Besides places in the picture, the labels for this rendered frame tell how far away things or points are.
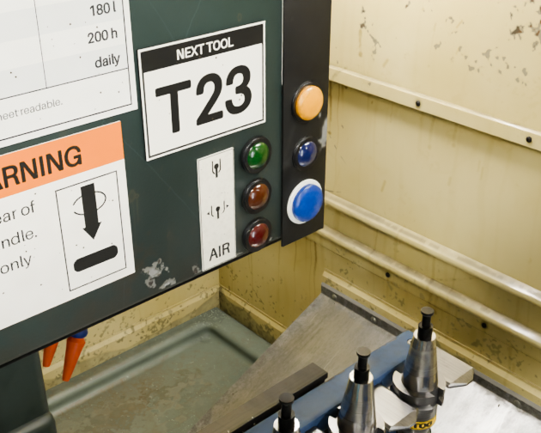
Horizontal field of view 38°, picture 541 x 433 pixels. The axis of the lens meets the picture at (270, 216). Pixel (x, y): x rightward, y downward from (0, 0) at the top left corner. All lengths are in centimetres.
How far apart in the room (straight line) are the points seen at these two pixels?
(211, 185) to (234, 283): 155
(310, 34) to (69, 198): 20
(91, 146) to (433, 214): 109
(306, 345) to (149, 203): 124
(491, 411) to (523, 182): 45
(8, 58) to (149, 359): 164
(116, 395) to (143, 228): 146
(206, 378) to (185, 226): 146
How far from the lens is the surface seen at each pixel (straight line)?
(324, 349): 171
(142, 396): 195
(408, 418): 95
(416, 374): 96
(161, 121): 49
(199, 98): 51
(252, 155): 55
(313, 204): 60
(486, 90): 135
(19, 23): 43
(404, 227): 156
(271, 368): 172
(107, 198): 49
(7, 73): 44
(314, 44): 57
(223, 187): 54
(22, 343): 51
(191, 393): 195
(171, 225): 53
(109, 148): 48
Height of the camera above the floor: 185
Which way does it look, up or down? 28 degrees down
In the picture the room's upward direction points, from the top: straight up
